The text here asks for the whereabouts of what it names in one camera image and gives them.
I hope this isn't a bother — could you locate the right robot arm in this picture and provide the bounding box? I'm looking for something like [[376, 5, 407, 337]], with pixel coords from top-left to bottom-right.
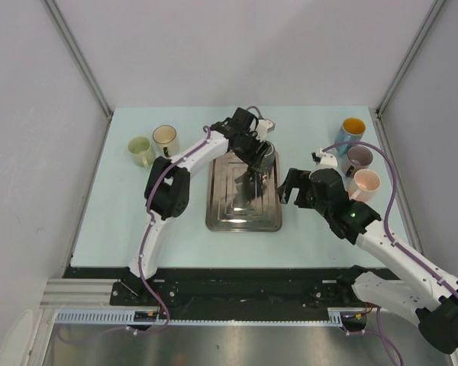
[[277, 169, 458, 355]]

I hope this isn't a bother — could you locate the steel tray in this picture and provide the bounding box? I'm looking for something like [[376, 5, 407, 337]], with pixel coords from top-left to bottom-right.
[[205, 152, 282, 233]]

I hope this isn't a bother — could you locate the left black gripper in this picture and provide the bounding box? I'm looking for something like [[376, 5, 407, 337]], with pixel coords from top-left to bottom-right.
[[233, 129, 270, 169]]

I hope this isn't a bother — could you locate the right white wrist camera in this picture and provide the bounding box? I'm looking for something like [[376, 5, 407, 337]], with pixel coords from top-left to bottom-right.
[[311, 149, 338, 170]]

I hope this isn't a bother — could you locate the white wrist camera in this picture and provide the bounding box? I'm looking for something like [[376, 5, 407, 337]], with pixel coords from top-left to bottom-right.
[[255, 119, 276, 140], [311, 149, 338, 170]]

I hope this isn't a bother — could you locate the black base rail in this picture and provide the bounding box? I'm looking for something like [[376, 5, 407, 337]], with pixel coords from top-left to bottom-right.
[[64, 267, 371, 313]]

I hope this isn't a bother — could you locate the right aluminium frame post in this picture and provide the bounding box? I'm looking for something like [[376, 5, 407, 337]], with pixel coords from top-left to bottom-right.
[[375, 0, 449, 119]]

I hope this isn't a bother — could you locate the cream mug black handle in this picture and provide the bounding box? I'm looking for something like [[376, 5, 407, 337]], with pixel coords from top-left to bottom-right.
[[153, 125, 179, 158]]

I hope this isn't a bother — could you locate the white slotted cable duct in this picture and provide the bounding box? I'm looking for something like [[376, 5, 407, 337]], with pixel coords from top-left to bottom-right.
[[55, 307, 367, 328]]

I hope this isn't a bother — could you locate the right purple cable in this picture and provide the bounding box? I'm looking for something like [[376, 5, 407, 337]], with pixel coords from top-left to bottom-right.
[[320, 141, 458, 363]]

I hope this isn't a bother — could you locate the dark grey mug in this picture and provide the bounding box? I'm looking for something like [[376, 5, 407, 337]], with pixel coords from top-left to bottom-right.
[[255, 140, 276, 172]]

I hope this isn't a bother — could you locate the aluminium frame post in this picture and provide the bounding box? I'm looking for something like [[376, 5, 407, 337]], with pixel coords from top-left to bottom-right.
[[40, 0, 113, 121], [375, 0, 449, 119]]

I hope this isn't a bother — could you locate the green mug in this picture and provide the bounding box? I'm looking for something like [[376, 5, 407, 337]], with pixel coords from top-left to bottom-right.
[[127, 136, 156, 168]]

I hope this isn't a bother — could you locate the pink orange mug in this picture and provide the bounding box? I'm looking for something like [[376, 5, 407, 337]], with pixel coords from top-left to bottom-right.
[[348, 169, 382, 202]]

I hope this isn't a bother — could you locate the blue butterfly mug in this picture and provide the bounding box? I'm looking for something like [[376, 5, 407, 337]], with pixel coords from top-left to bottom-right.
[[334, 117, 366, 143]]

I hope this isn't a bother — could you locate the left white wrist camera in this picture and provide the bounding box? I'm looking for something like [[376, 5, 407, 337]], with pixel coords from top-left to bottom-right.
[[255, 119, 276, 140]]

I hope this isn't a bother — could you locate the aluminium profile bar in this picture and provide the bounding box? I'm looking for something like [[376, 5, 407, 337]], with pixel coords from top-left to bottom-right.
[[37, 278, 119, 312]]

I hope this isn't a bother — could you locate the purple mug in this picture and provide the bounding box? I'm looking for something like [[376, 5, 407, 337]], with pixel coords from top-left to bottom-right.
[[341, 146, 373, 178]]

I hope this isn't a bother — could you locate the left aluminium frame post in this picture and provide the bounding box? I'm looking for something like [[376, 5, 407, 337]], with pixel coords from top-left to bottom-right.
[[40, 0, 113, 121]]

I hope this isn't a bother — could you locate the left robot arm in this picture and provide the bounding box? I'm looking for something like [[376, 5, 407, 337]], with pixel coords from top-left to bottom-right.
[[121, 106, 276, 305]]

